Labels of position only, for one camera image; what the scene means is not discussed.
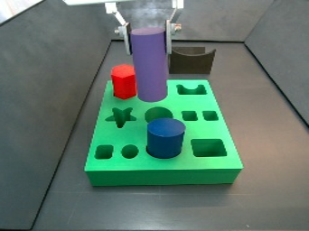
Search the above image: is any blue cylinder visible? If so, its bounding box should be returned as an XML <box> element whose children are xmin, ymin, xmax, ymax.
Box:
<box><xmin>146</xmin><ymin>117</ymin><xmax>186</xmax><ymax>159</ymax></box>

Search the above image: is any green shape sorter board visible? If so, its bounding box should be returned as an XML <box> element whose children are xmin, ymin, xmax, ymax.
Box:
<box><xmin>84</xmin><ymin>79</ymin><xmax>242</xmax><ymax>186</ymax></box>

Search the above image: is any black curved cradle stand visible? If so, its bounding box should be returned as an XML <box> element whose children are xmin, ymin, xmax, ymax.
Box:
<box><xmin>169</xmin><ymin>47</ymin><xmax>217</xmax><ymax>74</ymax></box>

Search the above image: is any red hexagonal block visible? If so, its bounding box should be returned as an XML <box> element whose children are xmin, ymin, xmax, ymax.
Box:
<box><xmin>111</xmin><ymin>64</ymin><xmax>137</xmax><ymax>99</ymax></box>

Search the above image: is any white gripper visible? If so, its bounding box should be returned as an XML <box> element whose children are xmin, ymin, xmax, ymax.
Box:
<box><xmin>63</xmin><ymin>0</ymin><xmax>183</xmax><ymax>55</ymax></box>

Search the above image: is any purple cylinder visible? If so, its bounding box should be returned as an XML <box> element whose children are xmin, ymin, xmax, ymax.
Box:
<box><xmin>130</xmin><ymin>27</ymin><xmax>167</xmax><ymax>102</ymax></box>

